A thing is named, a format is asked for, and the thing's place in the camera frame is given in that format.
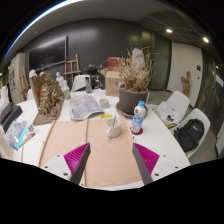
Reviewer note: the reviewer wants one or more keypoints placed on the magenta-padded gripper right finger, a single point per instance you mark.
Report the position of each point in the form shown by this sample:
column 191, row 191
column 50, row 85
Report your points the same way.
column 146, row 156

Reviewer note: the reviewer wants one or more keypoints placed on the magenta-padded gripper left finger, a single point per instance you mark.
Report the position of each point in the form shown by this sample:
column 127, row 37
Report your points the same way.
column 76, row 156

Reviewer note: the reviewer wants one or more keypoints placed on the clear blue-capped drink bottle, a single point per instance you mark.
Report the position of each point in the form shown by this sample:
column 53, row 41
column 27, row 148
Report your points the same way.
column 138, row 116

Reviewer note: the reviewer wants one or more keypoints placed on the white ceramic mug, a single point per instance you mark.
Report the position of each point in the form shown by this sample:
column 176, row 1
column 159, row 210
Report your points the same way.
column 114, row 130

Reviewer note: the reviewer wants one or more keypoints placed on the black backpack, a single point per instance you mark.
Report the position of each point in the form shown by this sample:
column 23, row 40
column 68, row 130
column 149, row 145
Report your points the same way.
column 188, row 135

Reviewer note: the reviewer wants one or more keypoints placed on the wooden stick in mug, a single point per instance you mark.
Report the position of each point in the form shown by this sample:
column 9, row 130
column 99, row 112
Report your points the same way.
column 114, row 120

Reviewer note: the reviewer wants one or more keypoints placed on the stack of papers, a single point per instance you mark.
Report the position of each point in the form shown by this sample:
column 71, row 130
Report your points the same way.
column 167, row 111

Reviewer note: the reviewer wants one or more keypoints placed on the yellow tag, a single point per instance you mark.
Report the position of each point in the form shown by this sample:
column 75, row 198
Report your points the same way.
column 106, row 116

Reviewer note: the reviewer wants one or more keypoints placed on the open grey magazine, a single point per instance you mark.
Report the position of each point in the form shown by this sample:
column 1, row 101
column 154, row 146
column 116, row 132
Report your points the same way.
column 85, row 106

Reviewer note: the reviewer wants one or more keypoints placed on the wooden paint brush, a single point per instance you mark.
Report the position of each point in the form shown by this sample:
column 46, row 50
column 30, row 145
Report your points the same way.
column 29, row 137

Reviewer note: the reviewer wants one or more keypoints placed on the grey plant saucer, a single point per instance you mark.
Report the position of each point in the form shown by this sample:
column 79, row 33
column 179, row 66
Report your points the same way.
column 120, row 112

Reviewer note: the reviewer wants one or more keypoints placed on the small paint jar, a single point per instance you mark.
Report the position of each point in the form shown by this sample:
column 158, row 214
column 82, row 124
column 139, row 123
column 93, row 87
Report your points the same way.
column 30, row 128

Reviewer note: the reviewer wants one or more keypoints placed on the dried plant in grey pot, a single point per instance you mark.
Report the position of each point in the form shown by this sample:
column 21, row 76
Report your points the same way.
column 131, row 101

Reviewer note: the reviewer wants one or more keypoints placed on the small white cup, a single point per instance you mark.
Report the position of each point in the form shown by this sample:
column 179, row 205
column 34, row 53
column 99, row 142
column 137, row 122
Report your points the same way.
column 104, row 103

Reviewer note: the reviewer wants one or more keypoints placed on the bronze relief sculpture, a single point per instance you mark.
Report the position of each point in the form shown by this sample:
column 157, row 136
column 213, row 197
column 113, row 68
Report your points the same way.
column 50, row 100

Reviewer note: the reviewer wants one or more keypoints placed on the colourful book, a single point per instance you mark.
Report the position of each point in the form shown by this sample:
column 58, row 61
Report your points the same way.
column 16, row 133

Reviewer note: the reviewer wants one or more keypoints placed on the clear spray bottle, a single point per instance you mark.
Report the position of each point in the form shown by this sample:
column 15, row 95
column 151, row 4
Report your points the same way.
column 88, row 87

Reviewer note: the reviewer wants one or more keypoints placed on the small white plaster figure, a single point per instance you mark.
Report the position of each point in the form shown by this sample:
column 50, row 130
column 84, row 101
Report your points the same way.
column 59, row 80

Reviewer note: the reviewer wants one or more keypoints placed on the black flat boxes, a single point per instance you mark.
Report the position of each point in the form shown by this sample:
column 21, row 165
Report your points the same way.
column 10, row 115

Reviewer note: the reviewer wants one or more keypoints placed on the brown cardboard box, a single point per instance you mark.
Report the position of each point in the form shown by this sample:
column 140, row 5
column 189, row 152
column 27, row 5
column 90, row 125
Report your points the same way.
column 111, row 83

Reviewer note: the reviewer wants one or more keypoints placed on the brown wooden figure sculpture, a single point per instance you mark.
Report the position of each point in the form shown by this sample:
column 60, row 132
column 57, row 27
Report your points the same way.
column 186, row 85

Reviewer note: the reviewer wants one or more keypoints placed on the wooden easel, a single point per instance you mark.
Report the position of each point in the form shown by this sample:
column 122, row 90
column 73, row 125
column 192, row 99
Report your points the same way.
column 23, row 83
column 72, row 70

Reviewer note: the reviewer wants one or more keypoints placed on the white plaster bust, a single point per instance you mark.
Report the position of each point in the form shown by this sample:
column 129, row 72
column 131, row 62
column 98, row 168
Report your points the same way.
column 32, row 73

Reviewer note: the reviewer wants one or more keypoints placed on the white plaster cast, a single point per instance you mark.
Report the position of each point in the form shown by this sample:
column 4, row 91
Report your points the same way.
column 3, row 96

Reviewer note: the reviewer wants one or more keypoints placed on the red box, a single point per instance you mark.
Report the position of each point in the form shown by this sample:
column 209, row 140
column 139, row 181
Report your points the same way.
column 114, row 62

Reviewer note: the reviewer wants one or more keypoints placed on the tall white plaster statue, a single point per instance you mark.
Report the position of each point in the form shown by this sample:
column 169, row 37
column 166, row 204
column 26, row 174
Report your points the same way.
column 138, row 56

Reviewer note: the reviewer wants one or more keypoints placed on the round ceiling spotlight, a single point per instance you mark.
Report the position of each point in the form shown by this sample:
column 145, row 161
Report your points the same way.
column 169, row 30
column 205, row 39

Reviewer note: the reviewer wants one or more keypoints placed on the long ceiling light strip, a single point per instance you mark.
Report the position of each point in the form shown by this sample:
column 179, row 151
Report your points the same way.
column 36, row 20

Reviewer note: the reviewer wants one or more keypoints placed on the black wall board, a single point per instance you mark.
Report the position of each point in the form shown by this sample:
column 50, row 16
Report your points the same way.
column 48, row 52

